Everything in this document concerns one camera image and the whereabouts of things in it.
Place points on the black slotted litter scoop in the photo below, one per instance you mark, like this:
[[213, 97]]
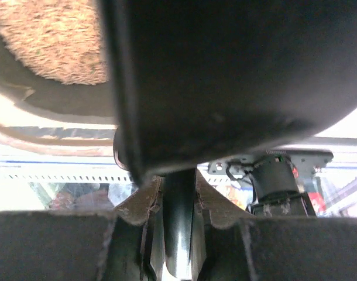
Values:
[[198, 81]]

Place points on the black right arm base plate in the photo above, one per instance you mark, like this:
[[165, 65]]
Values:
[[302, 163]]

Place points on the grey slotted cable duct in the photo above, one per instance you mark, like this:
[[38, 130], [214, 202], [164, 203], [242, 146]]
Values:
[[71, 178]]

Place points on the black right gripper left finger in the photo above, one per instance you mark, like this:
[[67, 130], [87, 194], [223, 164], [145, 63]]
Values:
[[124, 243]]

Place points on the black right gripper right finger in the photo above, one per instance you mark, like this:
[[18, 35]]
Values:
[[231, 244]]

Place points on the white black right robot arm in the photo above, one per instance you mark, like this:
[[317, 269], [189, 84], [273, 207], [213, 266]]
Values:
[[178, 225]]

